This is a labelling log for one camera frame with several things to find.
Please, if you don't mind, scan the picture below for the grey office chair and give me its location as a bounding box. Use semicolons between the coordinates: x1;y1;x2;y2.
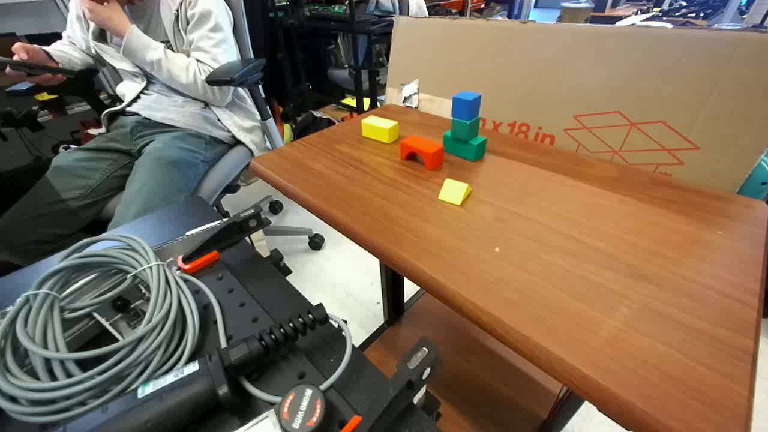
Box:
99;0;328;258

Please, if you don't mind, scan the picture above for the yellow wedge block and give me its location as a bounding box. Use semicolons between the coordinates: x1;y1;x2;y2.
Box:
437;176;475;208

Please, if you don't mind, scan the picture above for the blue cube block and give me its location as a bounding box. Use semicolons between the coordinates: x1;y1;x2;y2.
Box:
448;88;484;123

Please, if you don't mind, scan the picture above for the teal object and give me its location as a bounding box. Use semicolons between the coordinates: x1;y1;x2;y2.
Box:
733;149;768;203

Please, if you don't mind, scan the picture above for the large cardboard box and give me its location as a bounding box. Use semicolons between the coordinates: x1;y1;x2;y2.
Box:
381;15;768;197

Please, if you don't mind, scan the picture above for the red and black stop button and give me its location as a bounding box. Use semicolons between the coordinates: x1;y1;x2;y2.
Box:
271;381;328;432

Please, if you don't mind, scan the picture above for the slanted black table leg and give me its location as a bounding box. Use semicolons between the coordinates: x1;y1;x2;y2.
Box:
540;386;588;432

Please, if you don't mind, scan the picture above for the wooden lower table shelf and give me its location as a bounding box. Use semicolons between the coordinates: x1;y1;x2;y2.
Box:
358;291;565;432

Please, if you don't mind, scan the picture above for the straight black table leg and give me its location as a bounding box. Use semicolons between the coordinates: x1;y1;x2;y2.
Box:
376;258;408;327

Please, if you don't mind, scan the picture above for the dark green cube block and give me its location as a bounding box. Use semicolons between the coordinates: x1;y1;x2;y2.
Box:
448;114;483;143

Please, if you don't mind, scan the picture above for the orange arch block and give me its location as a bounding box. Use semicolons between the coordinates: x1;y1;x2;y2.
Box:
399;132;445;173

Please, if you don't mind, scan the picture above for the grey coiled cable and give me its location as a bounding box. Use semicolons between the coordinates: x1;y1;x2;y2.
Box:
0;232;234;426

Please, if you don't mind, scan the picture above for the yellow rectangular block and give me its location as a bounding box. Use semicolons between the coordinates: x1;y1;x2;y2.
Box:
359;112;402;147

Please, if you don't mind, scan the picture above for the black equipment rack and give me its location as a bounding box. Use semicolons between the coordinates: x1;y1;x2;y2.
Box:
259;0;395;125

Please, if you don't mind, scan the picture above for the thick black cable connector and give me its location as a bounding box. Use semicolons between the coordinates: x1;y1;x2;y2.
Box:
213;303;336;372

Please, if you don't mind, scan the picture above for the black tablet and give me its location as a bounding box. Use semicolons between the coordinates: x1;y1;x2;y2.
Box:
0;52;100;83

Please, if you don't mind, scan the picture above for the seated person in grey hoodie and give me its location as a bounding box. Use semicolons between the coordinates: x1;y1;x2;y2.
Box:
0;0;271;270

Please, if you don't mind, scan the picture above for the small yellow floor object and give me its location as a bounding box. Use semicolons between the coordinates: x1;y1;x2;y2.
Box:
339;90;373;112

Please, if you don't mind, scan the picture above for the green rectangular block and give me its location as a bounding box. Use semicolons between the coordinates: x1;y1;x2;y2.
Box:
442;130;489;166

